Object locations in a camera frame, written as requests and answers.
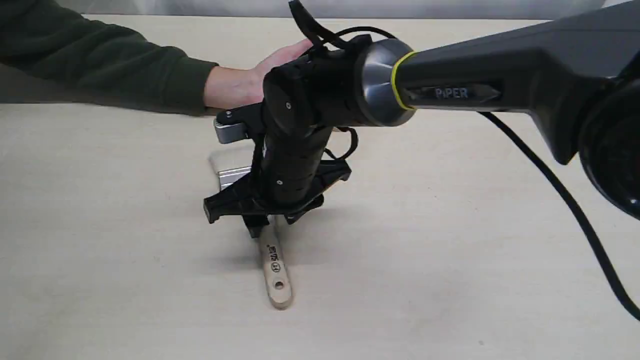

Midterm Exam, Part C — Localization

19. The wide wooden-handled paint brush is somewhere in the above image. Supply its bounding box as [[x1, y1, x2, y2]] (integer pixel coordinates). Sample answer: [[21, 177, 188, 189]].
[[207, 145, 294, 310]]

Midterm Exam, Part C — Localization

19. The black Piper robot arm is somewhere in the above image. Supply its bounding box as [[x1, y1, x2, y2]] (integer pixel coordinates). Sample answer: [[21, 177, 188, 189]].
[[203, 0, 639, 236]]

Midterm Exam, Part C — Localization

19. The dark green sleeved forearm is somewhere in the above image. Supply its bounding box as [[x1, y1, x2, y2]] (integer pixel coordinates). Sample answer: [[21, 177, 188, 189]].
[[0, 0, 218, 114]]

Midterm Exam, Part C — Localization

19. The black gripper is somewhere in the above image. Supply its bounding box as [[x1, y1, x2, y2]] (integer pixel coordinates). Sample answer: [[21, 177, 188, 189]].
[[203, 104, 352, 239]]

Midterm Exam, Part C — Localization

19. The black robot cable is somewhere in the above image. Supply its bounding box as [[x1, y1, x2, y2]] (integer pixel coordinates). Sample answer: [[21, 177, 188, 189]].
[[477, 111, 640, 322]]

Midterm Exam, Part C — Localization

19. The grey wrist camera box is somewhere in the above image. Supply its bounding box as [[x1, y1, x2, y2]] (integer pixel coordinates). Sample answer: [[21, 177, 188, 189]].
[[214, 117, 250, 145]]

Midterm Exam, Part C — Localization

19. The person's bare hand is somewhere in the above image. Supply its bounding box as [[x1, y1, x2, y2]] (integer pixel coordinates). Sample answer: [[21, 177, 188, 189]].
[[202, 39, 313, 110]]

